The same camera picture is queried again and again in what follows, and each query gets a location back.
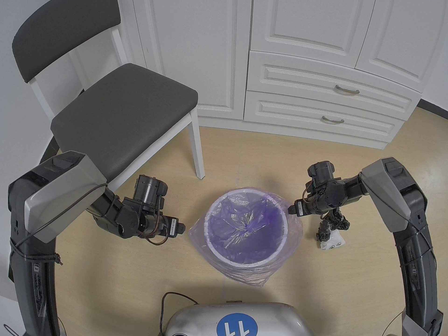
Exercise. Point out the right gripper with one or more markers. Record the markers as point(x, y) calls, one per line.
point(302, 208)

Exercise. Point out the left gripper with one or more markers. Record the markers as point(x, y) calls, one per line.
point(161, 228)

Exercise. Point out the black plastic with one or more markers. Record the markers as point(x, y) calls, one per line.
point(332, 222)

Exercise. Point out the purple plastic bag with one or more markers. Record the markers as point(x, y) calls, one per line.
point(280, 257)

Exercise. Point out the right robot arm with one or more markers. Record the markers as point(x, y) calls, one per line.
point(392, 191)

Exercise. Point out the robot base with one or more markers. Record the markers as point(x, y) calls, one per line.
point(238, 320)

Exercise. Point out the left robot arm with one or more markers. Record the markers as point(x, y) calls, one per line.
point(59, 187)

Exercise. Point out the white trash bin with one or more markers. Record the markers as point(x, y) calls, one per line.
point(245, 263)

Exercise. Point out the clear printed wrapper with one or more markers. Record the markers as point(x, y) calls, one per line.
point(334, 242)

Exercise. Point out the grey padded white chair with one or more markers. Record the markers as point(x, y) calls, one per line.
point(122, 100)

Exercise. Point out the white wardrobe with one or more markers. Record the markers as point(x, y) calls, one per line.
point(297, 30)

